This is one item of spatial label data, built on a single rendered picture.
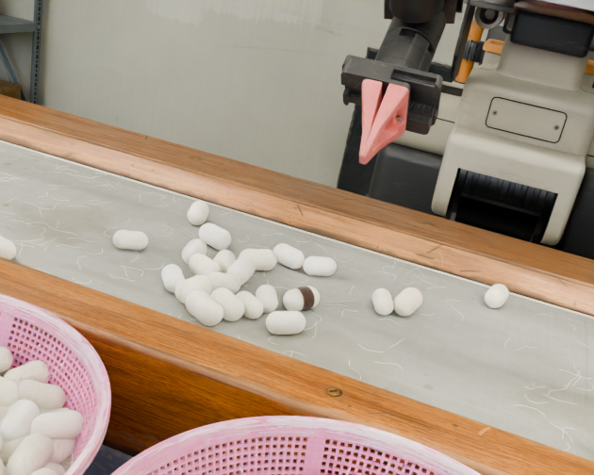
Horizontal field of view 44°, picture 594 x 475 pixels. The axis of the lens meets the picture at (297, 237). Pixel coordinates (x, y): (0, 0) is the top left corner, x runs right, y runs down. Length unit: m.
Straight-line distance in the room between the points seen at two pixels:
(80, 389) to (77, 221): 0.30
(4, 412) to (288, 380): 0.18
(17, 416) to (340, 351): 0.25
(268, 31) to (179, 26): 0.37
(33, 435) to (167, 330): 0.12
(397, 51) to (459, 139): 0.48
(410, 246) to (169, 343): 0.37
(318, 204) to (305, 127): 1.98
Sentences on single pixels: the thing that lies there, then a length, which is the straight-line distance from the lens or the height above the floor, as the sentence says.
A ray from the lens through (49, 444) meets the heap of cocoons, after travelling 0.47.
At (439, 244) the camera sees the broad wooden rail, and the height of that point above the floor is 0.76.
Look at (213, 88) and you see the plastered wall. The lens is 2.93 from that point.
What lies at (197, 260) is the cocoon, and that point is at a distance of 0.66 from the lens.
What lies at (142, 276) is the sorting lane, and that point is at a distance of 0.66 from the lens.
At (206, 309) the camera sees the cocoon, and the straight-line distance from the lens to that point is 0.58.
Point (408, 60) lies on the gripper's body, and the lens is 0.77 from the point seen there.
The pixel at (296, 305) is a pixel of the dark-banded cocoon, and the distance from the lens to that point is 0.63.
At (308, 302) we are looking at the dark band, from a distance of 0.63.
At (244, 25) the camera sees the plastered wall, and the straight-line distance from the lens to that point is 2.86.
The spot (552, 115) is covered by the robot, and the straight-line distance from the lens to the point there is 1.25.
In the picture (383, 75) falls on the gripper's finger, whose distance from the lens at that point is 0.74.
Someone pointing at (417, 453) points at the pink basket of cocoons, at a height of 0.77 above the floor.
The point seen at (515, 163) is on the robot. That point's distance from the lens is 1.23.
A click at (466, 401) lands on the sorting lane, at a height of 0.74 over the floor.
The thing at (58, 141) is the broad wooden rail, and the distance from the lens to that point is 0.97.
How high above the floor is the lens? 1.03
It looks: 21 degrees down
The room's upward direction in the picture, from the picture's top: 11 degrees clockwise
